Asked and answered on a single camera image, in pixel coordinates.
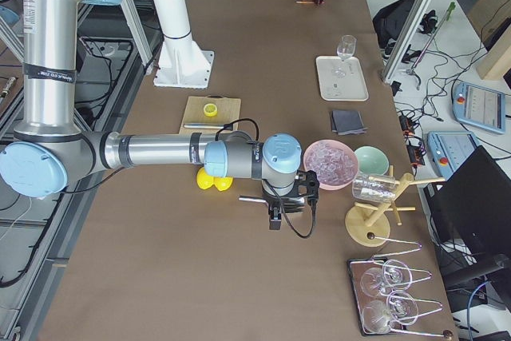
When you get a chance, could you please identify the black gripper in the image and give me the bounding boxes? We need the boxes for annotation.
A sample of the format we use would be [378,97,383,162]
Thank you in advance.
[262,180,298,230]

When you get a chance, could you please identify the metal ice scoop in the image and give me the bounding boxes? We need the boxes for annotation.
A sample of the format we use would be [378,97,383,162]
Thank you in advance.
[238,194,305,213]

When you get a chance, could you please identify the yellow lemon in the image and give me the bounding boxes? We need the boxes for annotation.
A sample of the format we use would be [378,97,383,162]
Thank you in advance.
[213,176,233,192]
[196,167,215,190]

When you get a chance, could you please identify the pink bowl with ice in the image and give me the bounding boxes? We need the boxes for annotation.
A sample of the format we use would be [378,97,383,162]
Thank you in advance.
[303,140,358,191]

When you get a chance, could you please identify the wooden glass drying stand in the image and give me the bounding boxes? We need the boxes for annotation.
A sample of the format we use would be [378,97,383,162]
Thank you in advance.
[345,165,446,248]

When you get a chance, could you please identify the glass jar on stand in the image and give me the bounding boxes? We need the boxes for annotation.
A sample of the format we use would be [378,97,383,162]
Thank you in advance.
[351,172,399,203]

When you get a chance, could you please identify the wine glass lying upper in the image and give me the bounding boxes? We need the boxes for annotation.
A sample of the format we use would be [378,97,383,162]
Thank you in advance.
[360,259,433,296]

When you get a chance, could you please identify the wine glass lying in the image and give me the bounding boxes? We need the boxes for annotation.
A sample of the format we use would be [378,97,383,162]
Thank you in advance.
[360,259,433,296]
[361,291,444,334]

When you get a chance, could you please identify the green bowl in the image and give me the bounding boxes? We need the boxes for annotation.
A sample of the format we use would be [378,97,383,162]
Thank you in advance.
[355,146,390,175]

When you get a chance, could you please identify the dark grey folded cloth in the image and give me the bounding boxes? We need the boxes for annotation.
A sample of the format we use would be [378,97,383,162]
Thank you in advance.
[331,109,366,136]

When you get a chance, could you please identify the wooden cutting board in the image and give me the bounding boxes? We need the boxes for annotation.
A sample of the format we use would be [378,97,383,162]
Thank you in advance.
[179,96,241,134]

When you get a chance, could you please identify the half lemon slice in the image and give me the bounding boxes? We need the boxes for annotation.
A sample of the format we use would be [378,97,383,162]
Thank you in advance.
[203,103,218,117]

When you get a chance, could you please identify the black mirror tray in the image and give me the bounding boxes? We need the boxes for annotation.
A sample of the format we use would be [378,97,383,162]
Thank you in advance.
[347,259,388,337]

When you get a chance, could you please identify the wine glass lying lower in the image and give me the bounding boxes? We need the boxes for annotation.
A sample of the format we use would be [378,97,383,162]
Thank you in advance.
[361,291,444,334]

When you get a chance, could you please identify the grey usb hub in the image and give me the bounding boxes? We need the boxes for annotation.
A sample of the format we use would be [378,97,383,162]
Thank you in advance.
[398,114,415,137]
[406,142,425,168]

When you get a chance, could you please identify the cream serving tray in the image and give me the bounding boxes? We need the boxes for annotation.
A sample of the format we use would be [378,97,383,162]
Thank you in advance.
[315,56,369,101]

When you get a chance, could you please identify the clear wine glass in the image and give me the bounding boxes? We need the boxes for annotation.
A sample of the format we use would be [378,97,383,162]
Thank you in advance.
[335,35,357,77]

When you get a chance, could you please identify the metal grabber stick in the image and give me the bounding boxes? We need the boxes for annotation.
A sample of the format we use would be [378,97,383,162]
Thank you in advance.
[406,2,456,90]

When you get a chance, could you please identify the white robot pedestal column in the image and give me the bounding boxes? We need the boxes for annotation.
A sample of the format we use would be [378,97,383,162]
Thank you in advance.
[153,0,214,89]

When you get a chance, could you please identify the aluminium frame post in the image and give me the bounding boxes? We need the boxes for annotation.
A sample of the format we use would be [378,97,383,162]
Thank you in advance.
[382,0,431,85]

